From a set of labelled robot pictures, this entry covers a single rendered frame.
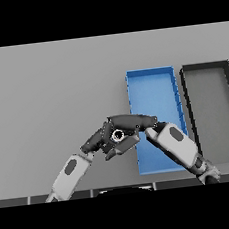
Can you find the blue bin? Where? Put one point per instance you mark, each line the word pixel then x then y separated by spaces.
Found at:
pixel 152 93

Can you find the dark grey bin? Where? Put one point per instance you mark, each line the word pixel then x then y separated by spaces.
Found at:
pixel 212 112

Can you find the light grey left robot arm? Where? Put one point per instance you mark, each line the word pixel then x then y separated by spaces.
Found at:
pixel 68 176

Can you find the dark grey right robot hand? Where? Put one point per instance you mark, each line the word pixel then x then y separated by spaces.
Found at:
pixel 132 121

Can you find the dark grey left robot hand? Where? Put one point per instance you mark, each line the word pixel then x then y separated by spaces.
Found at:
pixel 95 139

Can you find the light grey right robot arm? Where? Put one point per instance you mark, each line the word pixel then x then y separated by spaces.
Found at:
pixel 177 143

